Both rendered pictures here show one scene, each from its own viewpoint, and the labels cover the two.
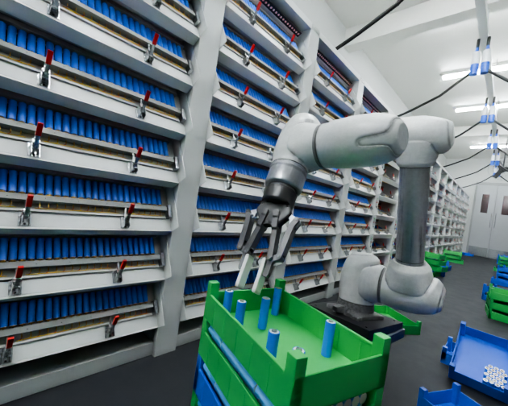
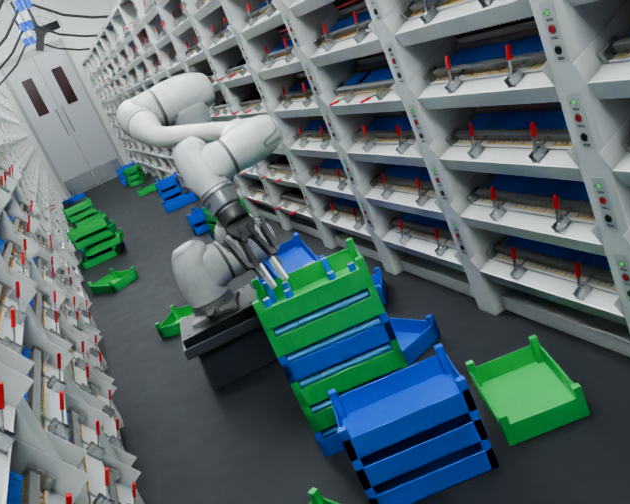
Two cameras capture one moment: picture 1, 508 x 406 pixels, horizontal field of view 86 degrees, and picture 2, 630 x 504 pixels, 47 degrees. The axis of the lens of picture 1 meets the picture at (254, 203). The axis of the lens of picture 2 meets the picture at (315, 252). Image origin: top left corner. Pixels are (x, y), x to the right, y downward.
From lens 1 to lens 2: 1.55 m
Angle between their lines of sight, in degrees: 59
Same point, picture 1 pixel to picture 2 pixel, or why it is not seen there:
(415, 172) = not seen: hidden behind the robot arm
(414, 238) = not seen: hidden behind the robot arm
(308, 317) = (297, 279)
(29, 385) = not seen: outside the picture
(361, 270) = (202, 261)
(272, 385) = (357, 283)
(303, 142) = (224, 163)
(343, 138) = (255, 146)
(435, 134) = (204, 92)
